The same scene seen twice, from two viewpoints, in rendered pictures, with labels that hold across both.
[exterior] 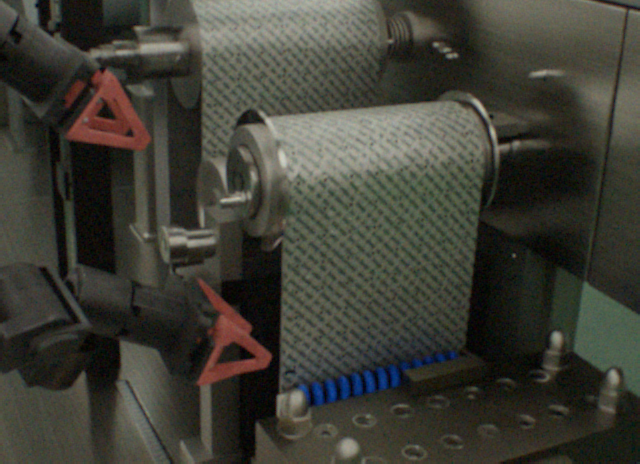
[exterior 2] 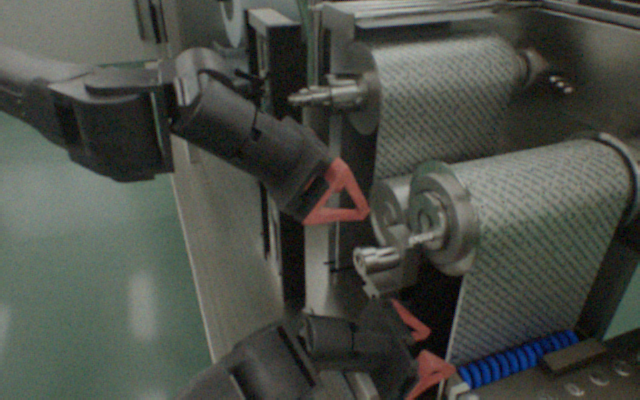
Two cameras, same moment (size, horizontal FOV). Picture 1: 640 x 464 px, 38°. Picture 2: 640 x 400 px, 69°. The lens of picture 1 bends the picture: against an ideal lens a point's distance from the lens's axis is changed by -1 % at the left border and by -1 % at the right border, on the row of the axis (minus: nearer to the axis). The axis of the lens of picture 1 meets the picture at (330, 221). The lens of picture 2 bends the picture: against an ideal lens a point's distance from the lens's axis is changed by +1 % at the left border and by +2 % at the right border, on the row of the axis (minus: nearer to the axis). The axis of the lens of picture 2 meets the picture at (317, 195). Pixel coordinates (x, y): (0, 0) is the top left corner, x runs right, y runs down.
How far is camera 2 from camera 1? 47 cm
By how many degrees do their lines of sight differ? 12
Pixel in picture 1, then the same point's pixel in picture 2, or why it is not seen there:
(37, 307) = (281, 385)
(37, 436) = not seen: hidden behind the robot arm
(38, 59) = (276, 153)
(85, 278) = (315, 335)
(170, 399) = not seen: hidden behind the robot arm
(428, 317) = (556, 309)
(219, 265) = (401, 276)
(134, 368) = (314, 297)
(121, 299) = (344, 348)
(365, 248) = (524, 271)
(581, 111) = not seen: outside the picture
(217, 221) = (403, 246)
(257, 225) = (440, 257)
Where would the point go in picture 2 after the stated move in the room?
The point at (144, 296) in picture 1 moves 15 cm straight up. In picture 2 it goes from (361, 340) to (370, 226)
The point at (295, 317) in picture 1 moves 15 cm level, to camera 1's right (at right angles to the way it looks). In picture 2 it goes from (464, 324) to (586, 334)
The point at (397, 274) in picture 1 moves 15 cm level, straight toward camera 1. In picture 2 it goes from (543, 285) to (573, 379)
